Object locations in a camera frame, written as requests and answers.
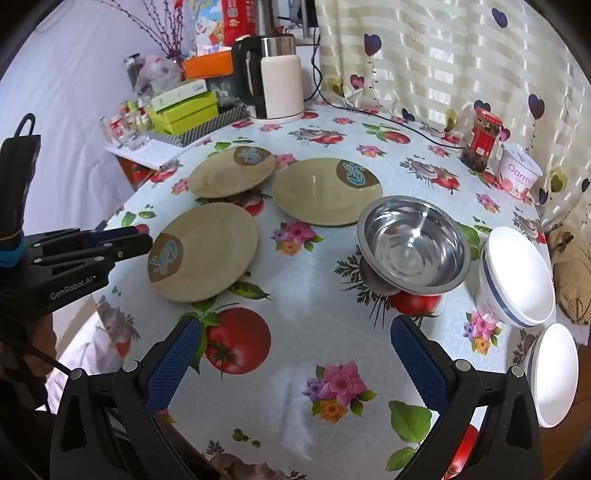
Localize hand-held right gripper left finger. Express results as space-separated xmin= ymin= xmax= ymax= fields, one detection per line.
xmin=50 ymin=316 xmax=206 ymax=480

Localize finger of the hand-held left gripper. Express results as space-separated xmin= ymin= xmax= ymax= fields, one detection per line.
xmin=23 ymin=225 xmax=145 ymax=252
xmin=34 ymin=232 xmax=154 ymax=280

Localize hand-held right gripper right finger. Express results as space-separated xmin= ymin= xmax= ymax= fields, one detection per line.
xmin=390 ymin=315 xmax=543 ymax=480

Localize stainless steel bowl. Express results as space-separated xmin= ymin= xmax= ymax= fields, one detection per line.
xmin=357 ymin=195 xmax=472 ymax=297

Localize white bowl blue stripe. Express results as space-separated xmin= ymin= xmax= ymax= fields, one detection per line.
xmin=524 ymin=323 xmax=580 ymax=428
xmin=475 ymin=226 xmax=556 ymax=328

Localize large tan plate blue print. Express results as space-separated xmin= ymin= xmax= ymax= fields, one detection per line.
xmin=271 ymin=158 xmax=384 ymax=227

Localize orange wooden cabinet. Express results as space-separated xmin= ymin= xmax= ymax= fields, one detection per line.
xmin=115 ymin=154 xmax=160 ymax=191

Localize white paper sheets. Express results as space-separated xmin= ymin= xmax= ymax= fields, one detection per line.
xmin=105 ymin=134 xmax=183 ymax=171

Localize clear glass cup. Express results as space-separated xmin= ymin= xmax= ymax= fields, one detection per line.
xmin=124 ymin=129 xmax=151 ymax=151

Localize group of small bottles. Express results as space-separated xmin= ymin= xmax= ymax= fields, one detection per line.
xmin=99 ymin=97 xmax=153 ymax=139

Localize vegetable print tablecloth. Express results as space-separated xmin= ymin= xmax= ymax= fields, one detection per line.
xmin=90 ymin=99 xmax=555 ymax=480

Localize green box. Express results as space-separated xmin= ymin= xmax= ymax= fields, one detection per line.
xmin=148 ymin=91 xmax=220 ymax=136

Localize black white striped tray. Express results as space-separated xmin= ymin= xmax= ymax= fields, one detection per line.
xmin=147 ymin=102 xmax=250 ymax=148

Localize white flat box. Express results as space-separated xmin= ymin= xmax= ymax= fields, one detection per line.
xmin=151 ymin=79 xmax=207 ymax=112

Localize glass jar dark contents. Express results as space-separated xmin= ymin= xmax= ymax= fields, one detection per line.
xmin=124 ymin=54 xmax=143 ymax=88

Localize clear plastic bag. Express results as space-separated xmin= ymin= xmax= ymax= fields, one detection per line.
xmin=134 ymin=56 xmax=183 ymax=95

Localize brown cloth bag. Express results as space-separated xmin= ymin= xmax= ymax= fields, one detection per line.
xmin=551 ymin=226 xmax=591 ymax=326

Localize orange box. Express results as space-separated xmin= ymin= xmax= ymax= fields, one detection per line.
xmin=182 ymin=51 xmax=234 ymax=80

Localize purple flower branches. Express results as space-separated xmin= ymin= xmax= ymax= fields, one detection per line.
xmin=104 ymin=0 xmax=197 ymax=58

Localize white yogurt cup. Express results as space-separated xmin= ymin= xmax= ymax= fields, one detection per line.
xmin=496 ymin=143 xmax=544 ymax=200

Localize white black electric kettle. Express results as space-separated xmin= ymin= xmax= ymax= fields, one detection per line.
xmin=231 ymin=33 xmax=305 ymax=124

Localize red lid sauce jar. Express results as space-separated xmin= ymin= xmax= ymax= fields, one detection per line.
xmin=462 ymin=108 xmax=503 ymax=172

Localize cartoon printed package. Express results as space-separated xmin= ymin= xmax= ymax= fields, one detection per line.
xmin=191 ymin=0 xmax=232 ymax=51

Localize silver framed mirror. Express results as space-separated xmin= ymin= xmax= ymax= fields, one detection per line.
xmin=256 ymin=0 xmax=315 ymax=40

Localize cream curtain heart print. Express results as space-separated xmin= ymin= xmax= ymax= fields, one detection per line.
xmin=314 ymin=0 xmax=591 ymax=241

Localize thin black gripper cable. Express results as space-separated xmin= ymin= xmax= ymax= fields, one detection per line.
xmin=25 ymin=344 xmax=52 ymax=412

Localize black power cable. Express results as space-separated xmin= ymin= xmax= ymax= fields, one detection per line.
xmin=310 ymin=28 xmax=468 ymax=149

